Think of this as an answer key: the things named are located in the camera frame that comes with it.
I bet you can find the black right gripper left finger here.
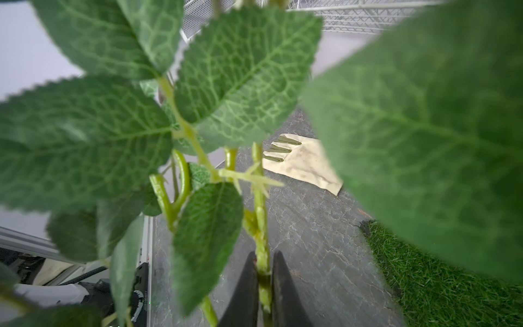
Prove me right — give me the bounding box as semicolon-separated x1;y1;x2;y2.
218;252;259;327

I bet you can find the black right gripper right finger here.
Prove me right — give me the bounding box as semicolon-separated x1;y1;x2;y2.
272;250;313;327

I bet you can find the pink rose stem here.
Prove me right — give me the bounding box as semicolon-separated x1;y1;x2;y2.
1;1;522;326

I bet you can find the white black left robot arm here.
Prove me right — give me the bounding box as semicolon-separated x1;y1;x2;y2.
7;246;149;326

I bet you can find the green artificial grass mat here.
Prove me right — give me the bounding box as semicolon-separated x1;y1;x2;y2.
359;220;522;326

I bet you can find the beige garden glove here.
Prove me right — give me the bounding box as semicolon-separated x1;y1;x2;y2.
262;134;343;196

